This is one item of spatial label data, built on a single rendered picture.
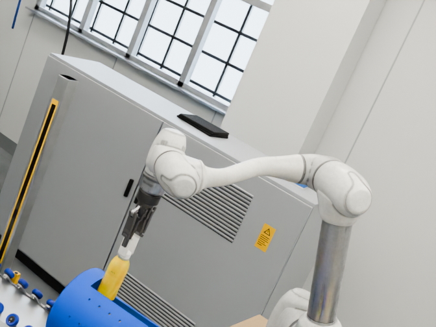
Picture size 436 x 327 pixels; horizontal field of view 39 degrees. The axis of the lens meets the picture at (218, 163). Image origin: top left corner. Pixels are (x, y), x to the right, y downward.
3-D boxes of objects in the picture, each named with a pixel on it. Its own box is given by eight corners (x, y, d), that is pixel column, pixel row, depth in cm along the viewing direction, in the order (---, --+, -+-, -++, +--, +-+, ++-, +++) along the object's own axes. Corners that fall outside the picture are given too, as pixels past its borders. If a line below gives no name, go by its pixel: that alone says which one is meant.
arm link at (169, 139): (138, 163, 199) (146, 180, 187) (156, 119, 195) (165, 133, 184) (169, 172, 204) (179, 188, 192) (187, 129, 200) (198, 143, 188)
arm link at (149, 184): (138, 169, 194) (132, 185, 196) (161, 182, 191) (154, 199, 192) (153, 167, 202) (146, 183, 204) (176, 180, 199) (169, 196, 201)
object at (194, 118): (193, 118, 411) (194, 113, 411) (230, 139, 397) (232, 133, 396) (173, 116, 392) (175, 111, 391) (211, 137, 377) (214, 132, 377)
